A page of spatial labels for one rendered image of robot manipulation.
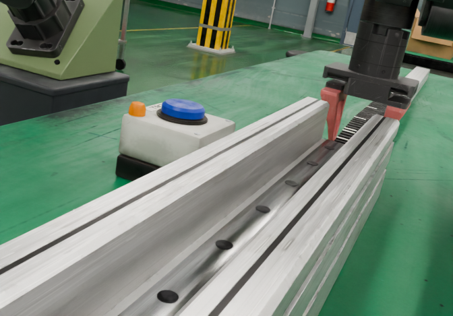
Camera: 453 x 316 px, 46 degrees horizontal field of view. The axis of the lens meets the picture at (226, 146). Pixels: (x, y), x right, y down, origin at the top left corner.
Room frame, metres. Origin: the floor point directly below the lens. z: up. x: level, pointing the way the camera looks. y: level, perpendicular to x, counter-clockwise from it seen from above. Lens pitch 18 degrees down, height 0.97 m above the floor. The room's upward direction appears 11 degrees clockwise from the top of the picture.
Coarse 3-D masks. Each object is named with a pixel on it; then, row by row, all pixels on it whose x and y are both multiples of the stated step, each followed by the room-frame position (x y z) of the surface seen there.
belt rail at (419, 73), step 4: (416, 68) 1.58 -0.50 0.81; (420, 68) 1.60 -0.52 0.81; (424, 68) 1.62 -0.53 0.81; (412, 72) 1.46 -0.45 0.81; (416, 72) 1.48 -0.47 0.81; (420, 72) 1.50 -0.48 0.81; (424, 72) 1.51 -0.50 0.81; (428, 72) 1.55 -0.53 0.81; (408, 76) 1.36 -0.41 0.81; (412, 76) 1.37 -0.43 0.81; (416, 76) 1.39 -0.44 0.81; (420, 76) 1.40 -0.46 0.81; (424, 76) 1.42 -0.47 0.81; (420, 80) 1.32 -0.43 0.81; (424, 80) 1.48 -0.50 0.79; (420, 84) 1.31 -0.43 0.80; (420, 88) 1.37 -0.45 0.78; (416, 92) 1.24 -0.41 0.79; (412, 100) 1.18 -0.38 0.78
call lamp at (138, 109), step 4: (132, 104) 0.46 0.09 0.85; (136, 104) 0.46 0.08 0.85; (140, 104) 0.46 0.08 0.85; (144, 104) 0.46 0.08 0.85; (132, 108) 0.46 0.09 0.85; (136, 108) 0.46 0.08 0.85; (140, 108) 0.46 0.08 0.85; (144, 108) 0.46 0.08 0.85; (132, 112) 0.46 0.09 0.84; (136, 112) 0.46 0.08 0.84; (140, 112) 0.46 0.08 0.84; (144, 112) 0.46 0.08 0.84; (136, 116) 0.46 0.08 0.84; (140, 116) 0.46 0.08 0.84; (144, 116) 0.46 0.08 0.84
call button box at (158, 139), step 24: (144, 120) 0.45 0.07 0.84; (168, 120) 0.46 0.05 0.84; (192, 120) 0.47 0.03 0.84; (216, 120) 0.49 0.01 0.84; (120, 144) 0.46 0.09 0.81; (144, 144) 0.45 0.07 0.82; (168, 144) 0.44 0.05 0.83; (192, 144) 0.43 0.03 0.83; (120, 168) 0.46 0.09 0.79; (144, 168) 0.45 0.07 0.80
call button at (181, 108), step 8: (168, 104) 0.47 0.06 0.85; (176, 104) 0.47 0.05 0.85; (184, 104) 0.48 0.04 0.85; (192, 104) 0.48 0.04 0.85; (200, 104) 0.49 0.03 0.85; (168, 112) 0.46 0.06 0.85; (176, 112) 0.46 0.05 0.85; (184, 112) 0.46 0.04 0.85; (192, 112) 0.46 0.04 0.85; (200, 112) 0.47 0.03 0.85
